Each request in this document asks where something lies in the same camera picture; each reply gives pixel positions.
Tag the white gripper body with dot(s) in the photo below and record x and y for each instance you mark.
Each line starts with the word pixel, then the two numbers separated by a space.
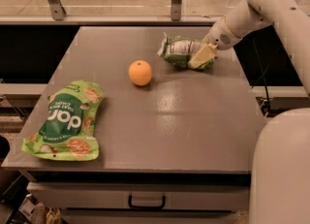
pixel 220 37

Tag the green jalapeno chip bag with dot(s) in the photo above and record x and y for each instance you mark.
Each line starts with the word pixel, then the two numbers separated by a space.
pixel 179 50

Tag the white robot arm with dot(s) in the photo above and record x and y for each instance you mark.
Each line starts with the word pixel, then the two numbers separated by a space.
pixel 280 178

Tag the green apple chips bag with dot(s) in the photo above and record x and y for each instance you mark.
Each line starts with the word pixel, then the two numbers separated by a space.
pixel 68 132

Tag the orange fruit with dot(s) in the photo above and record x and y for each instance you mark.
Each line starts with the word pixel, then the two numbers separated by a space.
pixel 140 73

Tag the snack packages on floor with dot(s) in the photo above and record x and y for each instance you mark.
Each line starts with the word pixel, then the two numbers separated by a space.
pixel 38 213

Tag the grey drawer with black handle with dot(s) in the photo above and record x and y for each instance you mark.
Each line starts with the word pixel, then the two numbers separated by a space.
pixel 141 196

